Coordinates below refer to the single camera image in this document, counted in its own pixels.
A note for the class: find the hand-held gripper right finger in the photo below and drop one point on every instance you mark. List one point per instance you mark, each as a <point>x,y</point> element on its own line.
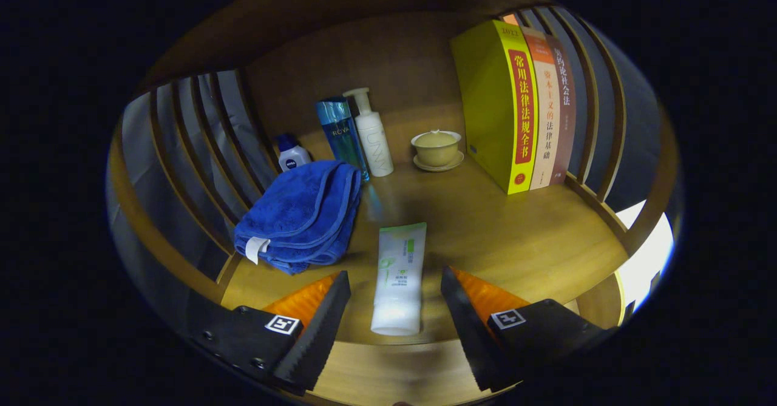
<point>470,333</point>

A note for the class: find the wooden countertop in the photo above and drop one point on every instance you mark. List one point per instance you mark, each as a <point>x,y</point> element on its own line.
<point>498,236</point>

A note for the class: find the tall blue bottle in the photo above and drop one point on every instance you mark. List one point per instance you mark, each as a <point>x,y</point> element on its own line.
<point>343,139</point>

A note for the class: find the thick yellow book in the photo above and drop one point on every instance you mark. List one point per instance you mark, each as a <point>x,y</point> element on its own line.
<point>485,102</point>

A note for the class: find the white pump bottle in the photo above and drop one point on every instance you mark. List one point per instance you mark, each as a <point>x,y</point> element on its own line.
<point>371,142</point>

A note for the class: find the wooden cabinet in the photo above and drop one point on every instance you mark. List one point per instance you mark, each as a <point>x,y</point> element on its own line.
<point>388,60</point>

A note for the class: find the small white blue-capped bottle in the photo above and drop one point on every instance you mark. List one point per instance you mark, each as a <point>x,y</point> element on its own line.
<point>292,158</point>

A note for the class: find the white and green tube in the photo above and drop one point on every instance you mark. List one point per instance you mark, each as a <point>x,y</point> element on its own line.
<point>397,284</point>

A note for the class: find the orange and cream book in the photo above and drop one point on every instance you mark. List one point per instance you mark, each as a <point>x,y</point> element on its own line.
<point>546,121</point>

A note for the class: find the blue folded towel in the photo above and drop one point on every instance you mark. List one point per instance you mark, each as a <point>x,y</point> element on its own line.
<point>297,212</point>

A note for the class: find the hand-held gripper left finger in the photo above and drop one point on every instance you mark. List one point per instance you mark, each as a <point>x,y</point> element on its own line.
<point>318,333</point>

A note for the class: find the yellow lidded teacup with saucer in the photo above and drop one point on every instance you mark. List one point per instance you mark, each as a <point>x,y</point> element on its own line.
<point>436,148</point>

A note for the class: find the brown book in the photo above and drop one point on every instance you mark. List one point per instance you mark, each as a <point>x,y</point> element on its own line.
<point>566,121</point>

